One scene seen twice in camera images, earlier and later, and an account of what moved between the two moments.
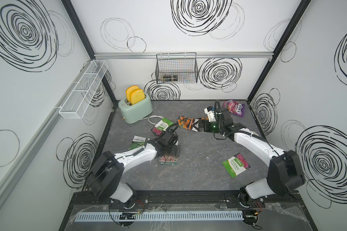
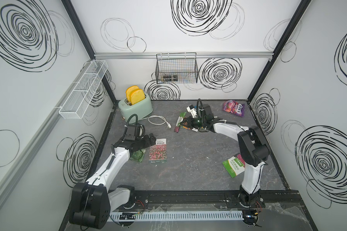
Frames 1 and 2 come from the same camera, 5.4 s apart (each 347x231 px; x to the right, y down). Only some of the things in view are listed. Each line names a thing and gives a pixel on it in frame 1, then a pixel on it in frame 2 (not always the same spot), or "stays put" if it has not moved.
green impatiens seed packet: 236,165 stays put
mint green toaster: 136,112 stays put
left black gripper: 173,150 → 147,143
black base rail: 84,201 stays put
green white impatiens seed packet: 161,126 → 180,120
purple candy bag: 234,107 stays put
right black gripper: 205,123 → 190,123
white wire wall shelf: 73,107 stays put
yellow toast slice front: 137,95 stays put
